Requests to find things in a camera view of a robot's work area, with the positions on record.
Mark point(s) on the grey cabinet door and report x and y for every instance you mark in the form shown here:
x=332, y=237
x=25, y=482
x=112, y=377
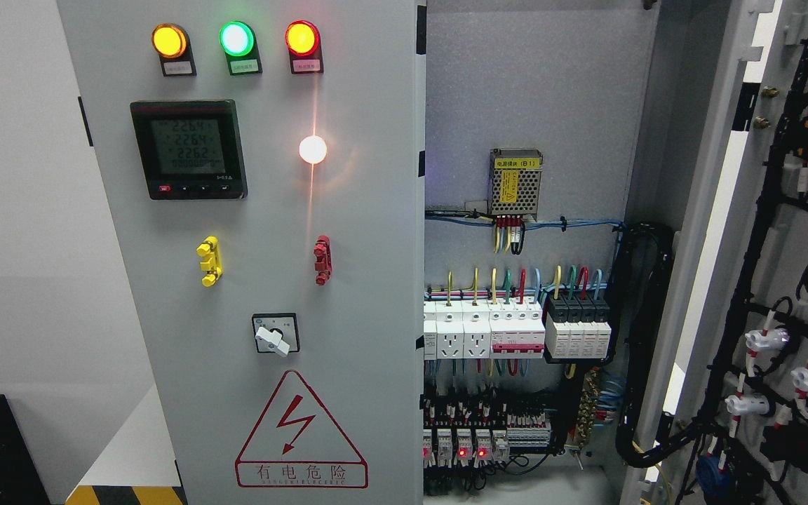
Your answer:
x=733, y=410
x=358, y=333

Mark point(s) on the white socket breaker row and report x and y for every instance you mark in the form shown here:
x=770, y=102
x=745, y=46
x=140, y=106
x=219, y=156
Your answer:
x=483, y=329

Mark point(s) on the metal mesh power supply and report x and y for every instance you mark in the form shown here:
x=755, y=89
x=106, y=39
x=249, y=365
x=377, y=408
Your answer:
x=515, y=181

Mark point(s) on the white glowing indicator lamp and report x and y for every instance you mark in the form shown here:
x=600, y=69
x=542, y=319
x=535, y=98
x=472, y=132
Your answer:
x=313, y=149

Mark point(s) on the black relay terminal row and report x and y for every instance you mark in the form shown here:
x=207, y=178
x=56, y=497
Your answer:
x=476, y=431

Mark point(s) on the black white surge protector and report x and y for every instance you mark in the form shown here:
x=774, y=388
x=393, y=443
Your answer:
x=577, y=330

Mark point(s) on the red electric hazard sticker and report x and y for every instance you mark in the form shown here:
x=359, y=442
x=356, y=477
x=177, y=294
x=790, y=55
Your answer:
x=296, y=442

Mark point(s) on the black digital power meter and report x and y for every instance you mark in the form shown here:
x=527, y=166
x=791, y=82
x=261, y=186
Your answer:
x=190, y=149

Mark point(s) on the red indicator lamp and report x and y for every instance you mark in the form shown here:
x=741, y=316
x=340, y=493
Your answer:
x=304, y=46

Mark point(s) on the brass right ground bar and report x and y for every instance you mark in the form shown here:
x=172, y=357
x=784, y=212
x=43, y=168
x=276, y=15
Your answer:
x=587, y=408

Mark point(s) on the green indicator lamp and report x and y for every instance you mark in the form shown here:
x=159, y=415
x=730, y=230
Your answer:
x=240, y=47

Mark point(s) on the yellow indicator lamp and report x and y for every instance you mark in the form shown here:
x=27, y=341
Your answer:
x=173, y=47

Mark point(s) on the red terminal post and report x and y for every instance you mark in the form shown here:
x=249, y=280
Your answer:
x=323, y=259

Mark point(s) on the white rotary selector switch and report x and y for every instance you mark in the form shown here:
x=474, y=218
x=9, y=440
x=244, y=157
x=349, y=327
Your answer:
x=276, y=333

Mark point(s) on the yellow terminal post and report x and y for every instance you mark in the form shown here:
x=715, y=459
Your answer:
x=210, y=261

